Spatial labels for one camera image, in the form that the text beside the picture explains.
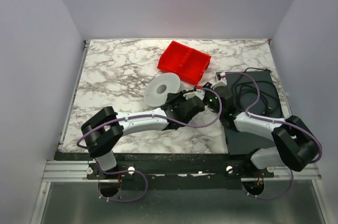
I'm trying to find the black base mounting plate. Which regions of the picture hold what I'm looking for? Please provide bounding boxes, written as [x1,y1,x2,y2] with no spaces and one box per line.
[54,152,273,191]

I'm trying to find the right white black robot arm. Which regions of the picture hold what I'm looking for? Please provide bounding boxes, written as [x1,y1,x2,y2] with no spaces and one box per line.
[203,81,322,172]

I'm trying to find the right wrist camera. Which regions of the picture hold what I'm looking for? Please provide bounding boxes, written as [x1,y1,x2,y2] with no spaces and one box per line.
[212,72,227,89]

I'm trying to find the black flat box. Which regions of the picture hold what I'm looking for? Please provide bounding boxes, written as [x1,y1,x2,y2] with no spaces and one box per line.
[224,67,288,154]

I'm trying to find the white plastic cable spool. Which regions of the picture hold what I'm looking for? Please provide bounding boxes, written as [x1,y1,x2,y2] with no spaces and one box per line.
[143,73,185,107]

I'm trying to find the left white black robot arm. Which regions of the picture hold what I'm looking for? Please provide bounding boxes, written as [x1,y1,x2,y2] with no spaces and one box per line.
[81,90,205,171]

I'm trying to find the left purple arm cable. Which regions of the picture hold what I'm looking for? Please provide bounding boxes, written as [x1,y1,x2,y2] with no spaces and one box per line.
[76,88,222,175]

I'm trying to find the black coiled cable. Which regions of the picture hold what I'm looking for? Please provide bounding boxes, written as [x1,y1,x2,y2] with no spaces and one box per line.
[231,67,280,116]

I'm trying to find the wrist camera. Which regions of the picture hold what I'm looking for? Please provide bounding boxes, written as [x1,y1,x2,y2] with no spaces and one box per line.
[182,87,205,100]
[212,72,227,89]

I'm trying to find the aluminium extrusion rail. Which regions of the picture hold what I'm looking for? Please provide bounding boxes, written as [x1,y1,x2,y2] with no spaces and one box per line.
[42,161,322,182]

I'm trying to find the red plastic bin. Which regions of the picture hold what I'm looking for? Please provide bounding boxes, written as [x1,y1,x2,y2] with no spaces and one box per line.
[157,41,211,85]

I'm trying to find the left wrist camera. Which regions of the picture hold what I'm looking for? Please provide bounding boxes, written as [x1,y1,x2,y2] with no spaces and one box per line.
[182,87,205,100]

